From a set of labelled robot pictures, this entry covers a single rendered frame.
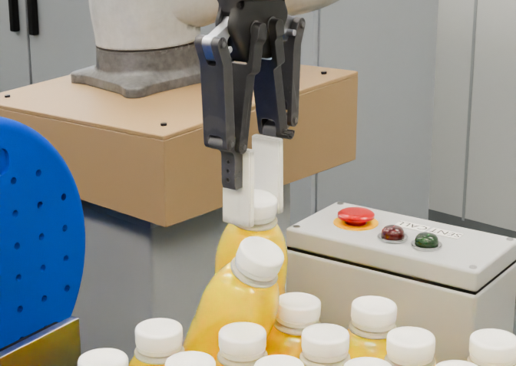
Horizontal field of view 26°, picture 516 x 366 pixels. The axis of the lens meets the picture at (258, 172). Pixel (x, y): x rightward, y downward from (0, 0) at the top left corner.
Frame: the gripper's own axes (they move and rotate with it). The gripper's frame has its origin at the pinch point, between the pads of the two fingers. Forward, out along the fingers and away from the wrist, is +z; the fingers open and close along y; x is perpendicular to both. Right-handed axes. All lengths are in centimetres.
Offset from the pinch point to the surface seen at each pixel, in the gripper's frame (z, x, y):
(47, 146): -2.1, -18.0, 7.2
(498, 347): 9.2, 24.3, 1.1
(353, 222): 6.2, 4.1, -11.0
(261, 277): 5.3, 6.0, 7.4
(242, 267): 4.5, 4.6, 8.1
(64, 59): 32, -170, -149
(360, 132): 41, -77, -157
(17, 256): 7.2, -18.0, 11.9
